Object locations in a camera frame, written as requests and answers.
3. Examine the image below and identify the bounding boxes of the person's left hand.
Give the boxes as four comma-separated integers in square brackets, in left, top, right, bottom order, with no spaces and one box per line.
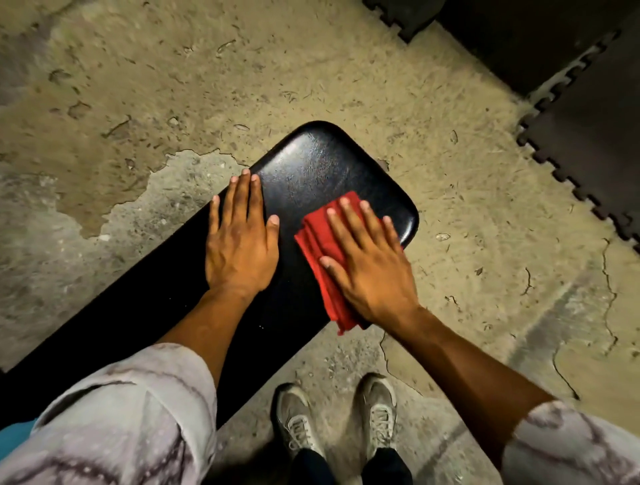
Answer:
[205,169,281,300]

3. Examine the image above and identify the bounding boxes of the black padded bench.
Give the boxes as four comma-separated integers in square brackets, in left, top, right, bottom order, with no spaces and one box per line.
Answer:
[0,120,420,431]

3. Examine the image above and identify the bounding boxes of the white marbled right sleeve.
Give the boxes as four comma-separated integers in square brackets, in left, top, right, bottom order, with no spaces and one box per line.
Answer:
[501,400,640,485]

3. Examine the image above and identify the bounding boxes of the white marbled left sleeve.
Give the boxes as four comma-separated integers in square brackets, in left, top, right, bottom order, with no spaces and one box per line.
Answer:
[0,343,219,485]

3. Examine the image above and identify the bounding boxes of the black trousers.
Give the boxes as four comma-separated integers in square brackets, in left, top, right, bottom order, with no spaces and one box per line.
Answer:
[287,447,415,485]

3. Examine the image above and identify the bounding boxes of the person's right forearm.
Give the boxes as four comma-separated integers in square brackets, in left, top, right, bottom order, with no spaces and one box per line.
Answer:
[382,306,557,471]

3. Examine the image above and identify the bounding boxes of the black interlocking foam mat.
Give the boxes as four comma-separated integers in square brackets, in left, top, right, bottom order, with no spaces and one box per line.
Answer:
[361,0,640,98]
[515,10,640,255]

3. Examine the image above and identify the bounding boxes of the grey left sneaker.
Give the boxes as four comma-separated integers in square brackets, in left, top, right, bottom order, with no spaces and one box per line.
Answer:
[270,382,327,460]

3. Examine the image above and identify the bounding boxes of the white marbled sleeve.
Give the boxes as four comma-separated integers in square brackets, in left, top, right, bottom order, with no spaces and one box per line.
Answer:
[0,343,219,485]
[501,400,640,485]

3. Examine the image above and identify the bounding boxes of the person's left forearm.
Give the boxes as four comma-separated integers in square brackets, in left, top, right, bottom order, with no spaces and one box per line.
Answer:
[156,287,257,389]

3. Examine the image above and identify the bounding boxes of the grey sneaker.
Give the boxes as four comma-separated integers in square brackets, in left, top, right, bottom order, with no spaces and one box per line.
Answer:
[353,373,398,461]
[270,382,327,460]

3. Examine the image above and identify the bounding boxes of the grey right sneaker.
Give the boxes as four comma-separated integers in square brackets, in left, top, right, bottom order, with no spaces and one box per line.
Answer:
[353,373,398,461]

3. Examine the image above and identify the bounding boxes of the red cloth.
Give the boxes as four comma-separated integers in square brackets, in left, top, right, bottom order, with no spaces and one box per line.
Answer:
[294,190,386,336]

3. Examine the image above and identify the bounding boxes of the person's right hand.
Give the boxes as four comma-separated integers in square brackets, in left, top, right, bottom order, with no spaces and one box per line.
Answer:
[319,197,422,334]

